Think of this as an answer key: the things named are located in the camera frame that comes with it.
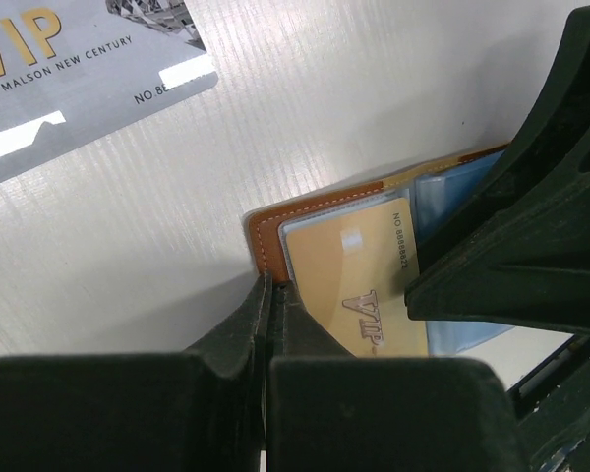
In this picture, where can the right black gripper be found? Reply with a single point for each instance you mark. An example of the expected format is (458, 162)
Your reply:
(552, 407)

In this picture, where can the gold VIP card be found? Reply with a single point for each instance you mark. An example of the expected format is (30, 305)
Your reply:
(351, 270)

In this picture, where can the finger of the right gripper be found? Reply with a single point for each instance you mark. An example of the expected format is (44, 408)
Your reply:
(517, 252)

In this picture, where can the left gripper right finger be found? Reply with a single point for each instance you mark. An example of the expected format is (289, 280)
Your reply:
(326, 410)

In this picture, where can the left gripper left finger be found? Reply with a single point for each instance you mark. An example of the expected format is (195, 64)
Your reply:
(198, 409)

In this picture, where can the brown leather card holder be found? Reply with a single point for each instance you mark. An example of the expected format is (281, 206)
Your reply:
(434, 191)

